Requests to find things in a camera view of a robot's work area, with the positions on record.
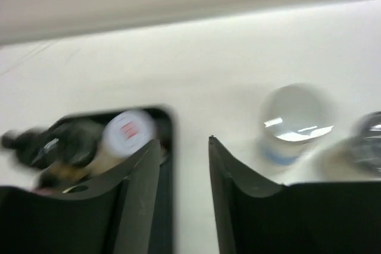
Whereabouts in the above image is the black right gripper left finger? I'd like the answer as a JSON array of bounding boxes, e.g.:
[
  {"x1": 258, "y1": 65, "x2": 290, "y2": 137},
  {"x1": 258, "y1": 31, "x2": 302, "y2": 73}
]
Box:
[{"x1": 1, "y1": 140, "x2": 161, "y2": 253}]

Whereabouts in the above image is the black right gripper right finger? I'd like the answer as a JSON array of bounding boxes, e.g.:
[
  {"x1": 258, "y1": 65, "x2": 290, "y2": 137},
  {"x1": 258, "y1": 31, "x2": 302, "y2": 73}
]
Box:
[{"x1": 208, "y1": 136, "x2": 380, "y2": 253}]

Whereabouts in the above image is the white red lid spice jar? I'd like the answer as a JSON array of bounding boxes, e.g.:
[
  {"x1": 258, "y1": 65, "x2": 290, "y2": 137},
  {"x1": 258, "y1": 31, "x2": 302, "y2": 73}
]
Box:
[{"x1": 87, "y1": 109, "x2": 156, "y2": 176}]

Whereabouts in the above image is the black cap spice bottle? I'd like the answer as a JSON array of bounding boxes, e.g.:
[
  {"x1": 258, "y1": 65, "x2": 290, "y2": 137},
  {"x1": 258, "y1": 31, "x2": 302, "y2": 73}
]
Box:
[
  {"x1": 1, "y1": 129, "x2": 48, "y2": 170},
  {"x1": 28, "y1": 120, "x2": 104, "y2": 189}
]

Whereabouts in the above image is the blue label white canister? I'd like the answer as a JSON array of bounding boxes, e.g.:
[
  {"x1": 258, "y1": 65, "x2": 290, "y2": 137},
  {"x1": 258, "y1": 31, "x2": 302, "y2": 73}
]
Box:
[{"x1": 259, "y1": 83, "x2": 335, "y2": 166}]

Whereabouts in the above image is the clear dome lid jar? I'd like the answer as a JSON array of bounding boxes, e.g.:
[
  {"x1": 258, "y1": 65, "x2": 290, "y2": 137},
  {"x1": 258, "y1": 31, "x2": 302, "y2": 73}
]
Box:
[{"x1": 300, "y1": 111, "x2": 380, "y2": 183}]

